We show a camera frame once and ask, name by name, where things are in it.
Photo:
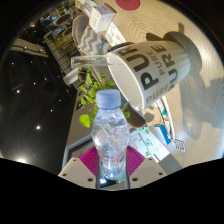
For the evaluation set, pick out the small blue white carton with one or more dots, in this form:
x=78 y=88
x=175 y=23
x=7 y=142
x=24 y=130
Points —
x=162 y=134

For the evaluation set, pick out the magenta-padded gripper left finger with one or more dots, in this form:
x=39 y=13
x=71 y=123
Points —
x=87 y=160

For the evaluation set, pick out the clear water bottle blue cap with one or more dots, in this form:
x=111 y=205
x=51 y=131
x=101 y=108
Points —
x=110 y=133

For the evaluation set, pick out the white mug with black lettering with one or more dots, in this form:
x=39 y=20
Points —
x=156 y=70

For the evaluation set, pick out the group of ceiling lights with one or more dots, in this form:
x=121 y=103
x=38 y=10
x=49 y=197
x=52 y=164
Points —
x=38 y=127

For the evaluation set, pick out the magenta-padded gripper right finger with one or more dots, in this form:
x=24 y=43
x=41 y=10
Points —
x=136 y=160

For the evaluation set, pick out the group of dining chairs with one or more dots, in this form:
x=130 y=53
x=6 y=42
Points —
x=61 y=20

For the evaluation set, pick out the illustrated paper placemat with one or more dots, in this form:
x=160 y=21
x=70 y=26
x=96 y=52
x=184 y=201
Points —
x=115 y=35

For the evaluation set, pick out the green potted plant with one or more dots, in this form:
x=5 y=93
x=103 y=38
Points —
x=88 y=96

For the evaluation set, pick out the grey white chevron cushion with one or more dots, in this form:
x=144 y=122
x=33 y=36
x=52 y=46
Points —
x=91 y=41

